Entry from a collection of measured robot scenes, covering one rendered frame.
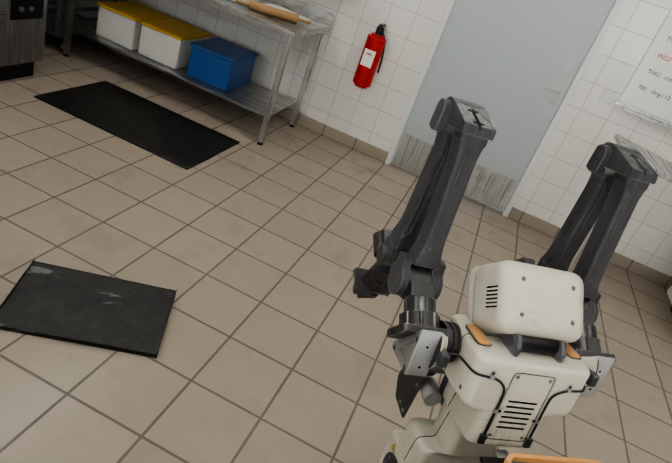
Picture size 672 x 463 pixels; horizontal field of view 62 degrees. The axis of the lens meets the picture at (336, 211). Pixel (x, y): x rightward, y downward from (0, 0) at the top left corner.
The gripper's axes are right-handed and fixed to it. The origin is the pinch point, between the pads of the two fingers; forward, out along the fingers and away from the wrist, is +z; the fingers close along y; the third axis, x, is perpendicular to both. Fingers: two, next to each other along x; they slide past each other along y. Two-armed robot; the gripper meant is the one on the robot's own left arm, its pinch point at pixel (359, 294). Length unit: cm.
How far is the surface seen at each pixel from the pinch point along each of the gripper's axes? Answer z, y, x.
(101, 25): 205, 133, -298
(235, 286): 113, 17, -49
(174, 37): 176, 76, -275
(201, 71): 185, 51, -257
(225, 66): 171, 35, -255
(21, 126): 169, 146, -156
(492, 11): 73, -139, -282
